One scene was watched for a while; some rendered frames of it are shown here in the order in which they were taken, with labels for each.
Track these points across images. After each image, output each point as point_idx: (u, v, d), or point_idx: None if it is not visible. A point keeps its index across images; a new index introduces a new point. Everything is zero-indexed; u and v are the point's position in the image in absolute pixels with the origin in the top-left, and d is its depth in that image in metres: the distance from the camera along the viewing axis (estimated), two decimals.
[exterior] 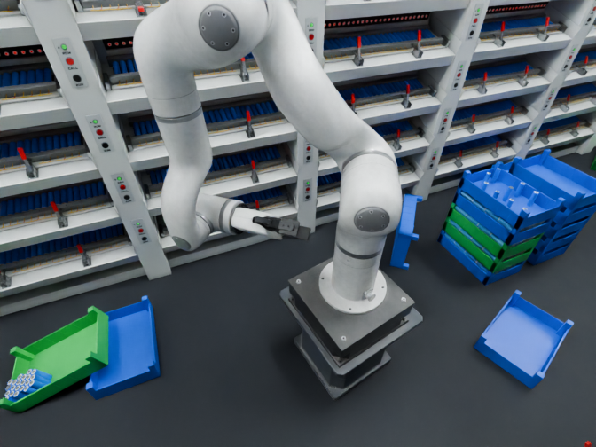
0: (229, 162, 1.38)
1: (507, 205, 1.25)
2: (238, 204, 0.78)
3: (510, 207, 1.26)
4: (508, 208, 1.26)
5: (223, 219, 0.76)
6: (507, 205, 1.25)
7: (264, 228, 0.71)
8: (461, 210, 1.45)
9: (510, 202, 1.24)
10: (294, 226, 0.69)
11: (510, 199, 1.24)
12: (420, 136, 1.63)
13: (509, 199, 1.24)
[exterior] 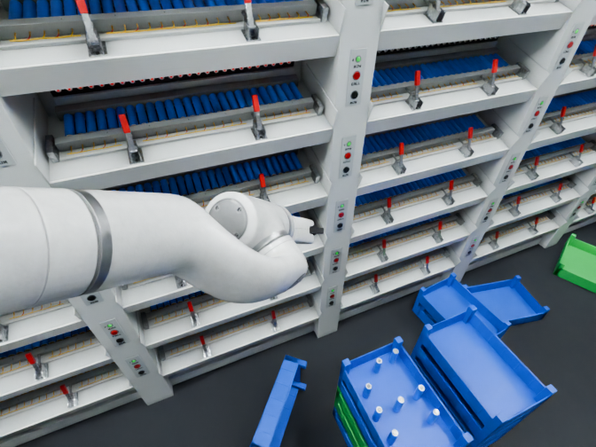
0: None
1: (390, 437, 0.84)
2: None
3: (395, 441, 0.84)
4: (392, 441, 0.84)
5: (290, 235, 0.56)
6: (390, 437, 0.84)
7: (314, 237, 0.67)
8: None
9: (392, 436, 0.83)
10: None
11: (393, 431, 0.83)
12: (310, 272, 1.22)
13: (391, 434, 0.82)
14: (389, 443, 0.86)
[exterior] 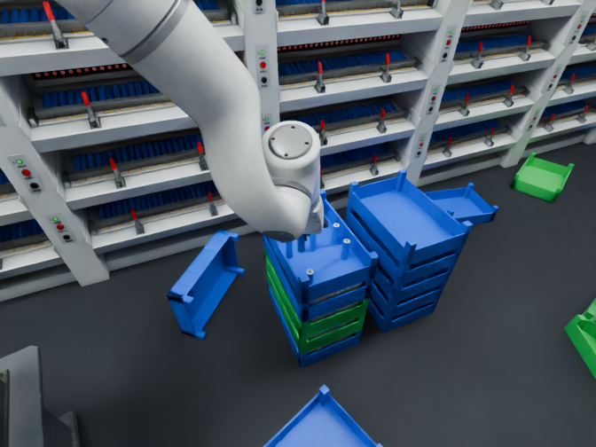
0: None
1: (297, 239, 0.77)
2: None
3: (302, 243, 0.77)
4: (300, 244, 0.77)
5: (317, 200, 0.57)
6: (297, 239, 0.77)
7: (322, 227, 0.67)
8: None
9: None
10: None
11: None
12: None
13: None
14: (299, 251, 0.79)
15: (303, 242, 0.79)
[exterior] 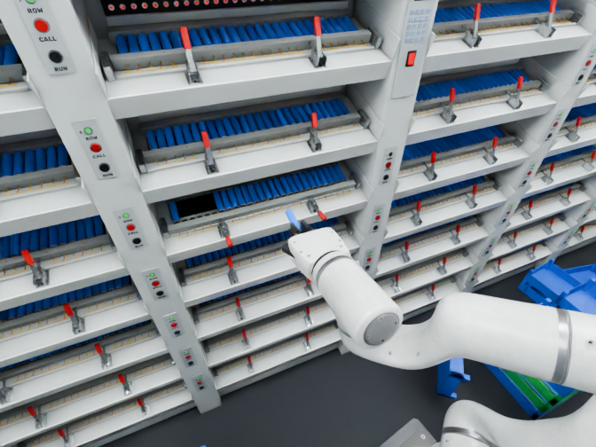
0: None
1: (297, 221, 0.77)
2: None
3: (291, 218, 0.77)
4: (293, 216, 0.77)
5: (316, 275, 0.58)
6: (298, 221, 0.77)
7: (288, 246, 0.67)
8: None
9: (299, 225, 0.76)
10: (289, 231, 0.75)
11: (300, 231, 0.76)
12: (464, 255, 1.65)
13: (301, 229, 0.76)
14: (290, 209, 0.78)
15: (288, 219, 0.78)
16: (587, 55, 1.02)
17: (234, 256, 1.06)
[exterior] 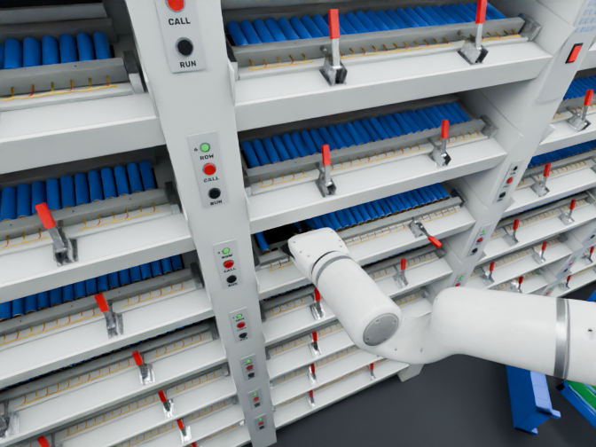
0: None
1: (297, 221, 0.77)
2: None
3: None
4: None
5: (315, 276, 0.58)
6: (298, 221, 0.77)
7: (288, 246, 0.67)
8: None
9: (299, 225, 0.76)
10: (289, 231, 0.75)
11: (300, 231, 0.76)
12: (537, 273, 1.49)
13: (301, 229, 0.76)
14: None
15: None
16: None
17: None
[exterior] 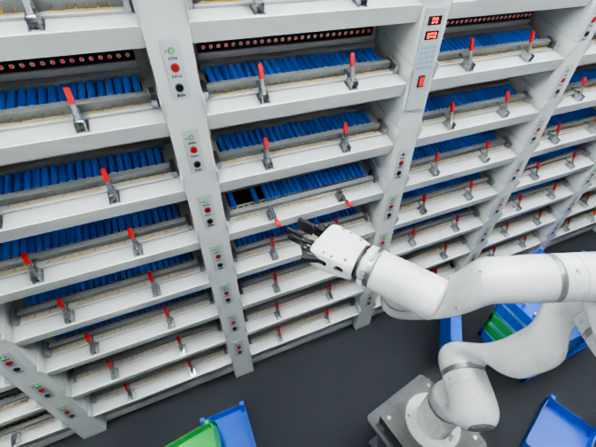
0: None
1: (254, 199, 1.17)
2: (371, 249, 0.67)
3: (256, 195, 1.18)
4: (254, 196, 1.18)
5: None
6: (254, 199, 1.17)
7: None
8: (501, 317, 1.70)
9: (255, 202, 1.17)
10: (302, 221, 0.76)
11: (256, 203, 1.16)
12: (463, 243, 1.88)
13: (255, 204, 1.16)
14: (252, 191, 1.19)
15: (254, 191, 1.17)
16: (562, 74, 1.26)
17: (274, 238, 1.29)
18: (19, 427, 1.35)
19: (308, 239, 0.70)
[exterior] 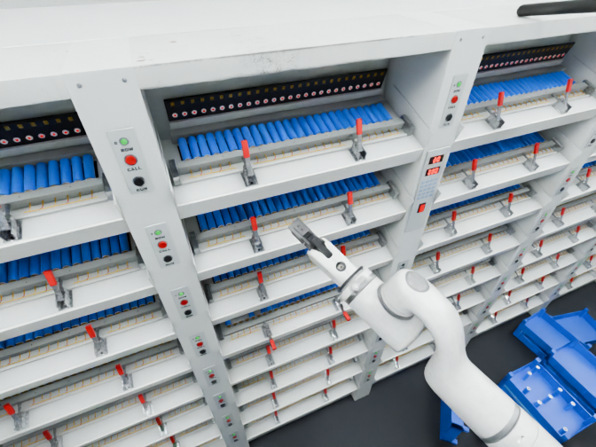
0: None
1: (249, 311, 1.14)
2: None
3: None
4: None
5: None
6: None
7: None
8: None
9: (251, 315, 1.13)
10: None
11: (251, 317, 1.12)
12: (464, 313, 1.85)
13: (250, 317, 1.12)
14: None
15: None
16: (567, 175, 1.22)
17: None
18: None
19: (315, 234, 0.71)
